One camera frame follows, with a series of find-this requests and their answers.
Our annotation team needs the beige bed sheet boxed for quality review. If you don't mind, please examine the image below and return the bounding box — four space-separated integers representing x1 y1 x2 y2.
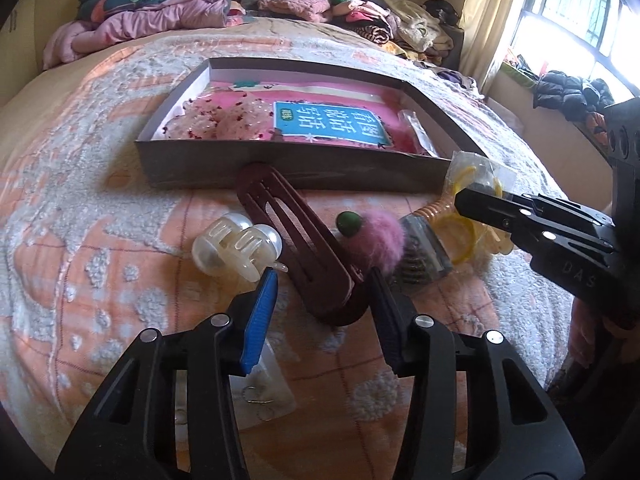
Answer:
0 45 141 111

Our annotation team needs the orange and grey blanket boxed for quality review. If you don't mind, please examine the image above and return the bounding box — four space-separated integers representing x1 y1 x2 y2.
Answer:
0 17 576 471

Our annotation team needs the clear glitter pouch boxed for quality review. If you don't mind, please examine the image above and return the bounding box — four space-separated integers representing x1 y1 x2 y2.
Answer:
167 92 273 138

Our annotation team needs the small clear earring bag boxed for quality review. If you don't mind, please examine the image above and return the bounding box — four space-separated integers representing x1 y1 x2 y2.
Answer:
227 335 299 431

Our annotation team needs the pile of clothes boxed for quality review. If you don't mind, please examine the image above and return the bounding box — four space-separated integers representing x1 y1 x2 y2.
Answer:
325 0 466 68

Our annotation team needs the translucent amber hair ring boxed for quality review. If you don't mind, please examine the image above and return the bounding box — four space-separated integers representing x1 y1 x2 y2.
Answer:
479 224 515 257

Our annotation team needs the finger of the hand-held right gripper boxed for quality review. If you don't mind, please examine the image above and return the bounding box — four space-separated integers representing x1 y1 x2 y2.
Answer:
517 192 615 226
454 186 617 261

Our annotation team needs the clear plastic wrapper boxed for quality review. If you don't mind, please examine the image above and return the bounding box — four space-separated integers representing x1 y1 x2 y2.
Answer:
397 109 442 158

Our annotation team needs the grey shallow cardboard box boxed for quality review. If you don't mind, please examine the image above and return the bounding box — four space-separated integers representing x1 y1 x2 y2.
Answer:
134 57 493 196

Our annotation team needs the pink pompom hair tie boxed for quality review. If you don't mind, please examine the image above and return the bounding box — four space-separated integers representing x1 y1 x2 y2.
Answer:
336 210 407 272

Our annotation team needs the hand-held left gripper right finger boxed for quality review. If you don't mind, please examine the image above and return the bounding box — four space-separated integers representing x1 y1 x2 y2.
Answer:
367 267 586 480

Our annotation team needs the black bag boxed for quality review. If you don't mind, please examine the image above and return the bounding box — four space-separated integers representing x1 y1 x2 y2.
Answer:
422 0 463 26

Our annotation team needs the maroon snap hair clip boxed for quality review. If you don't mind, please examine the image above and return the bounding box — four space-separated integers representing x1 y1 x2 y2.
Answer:
235 162 371 326

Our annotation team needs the pearl hair claw clip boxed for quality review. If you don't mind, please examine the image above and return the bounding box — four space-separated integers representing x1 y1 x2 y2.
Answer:
192 212 288 283

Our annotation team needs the green cushion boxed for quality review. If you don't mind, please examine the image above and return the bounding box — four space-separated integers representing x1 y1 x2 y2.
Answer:
500 57 541 91

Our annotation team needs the bag of yellow hair ties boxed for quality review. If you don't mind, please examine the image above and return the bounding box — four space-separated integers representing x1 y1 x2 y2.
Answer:
440 150 518 266

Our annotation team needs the cream curtain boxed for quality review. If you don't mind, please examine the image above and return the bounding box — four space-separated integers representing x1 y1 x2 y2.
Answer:
460 0 536 96

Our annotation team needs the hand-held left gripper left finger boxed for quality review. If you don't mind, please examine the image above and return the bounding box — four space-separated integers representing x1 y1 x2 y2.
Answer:
54 266 281 480

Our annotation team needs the pink book with blue label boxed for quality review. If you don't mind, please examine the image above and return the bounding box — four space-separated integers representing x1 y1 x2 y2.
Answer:
155 77 441 156

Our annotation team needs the orange spiral hair tie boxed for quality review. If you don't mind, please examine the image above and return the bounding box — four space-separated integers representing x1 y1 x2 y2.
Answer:
417 197 466 226

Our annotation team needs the barred window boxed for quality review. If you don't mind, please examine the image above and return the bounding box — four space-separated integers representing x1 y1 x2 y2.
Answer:
510 0 640 101

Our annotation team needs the pink quilt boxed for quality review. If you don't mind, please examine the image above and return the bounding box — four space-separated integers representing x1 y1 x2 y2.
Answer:
42 0 236 71

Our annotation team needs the black puffer jacket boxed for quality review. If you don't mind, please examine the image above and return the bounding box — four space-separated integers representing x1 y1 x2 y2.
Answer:
532 70 616 123

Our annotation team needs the folded pink knitted sweater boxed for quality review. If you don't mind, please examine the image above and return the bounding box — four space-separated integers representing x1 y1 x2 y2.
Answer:
257 0 333 23

